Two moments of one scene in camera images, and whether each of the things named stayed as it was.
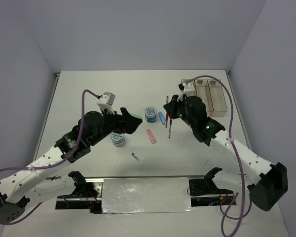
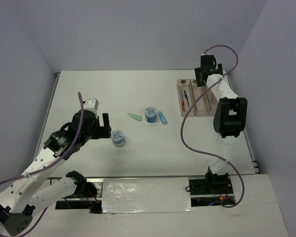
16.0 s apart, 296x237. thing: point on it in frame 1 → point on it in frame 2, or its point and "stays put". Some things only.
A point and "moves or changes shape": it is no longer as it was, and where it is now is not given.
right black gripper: x=170 y=107 → x=200 y=83
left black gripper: x=129 y=123 → x=102 y=132
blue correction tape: x=162 y=118 stays put
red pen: x=166 y=114 moves or changes shape
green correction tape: x=136 y=115 stays put
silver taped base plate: x=145 y=195 stays put
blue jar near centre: x=118 y=139 stays put
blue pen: x=170 y=123 moves or changes shape
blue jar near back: x=150 y=114 stays put
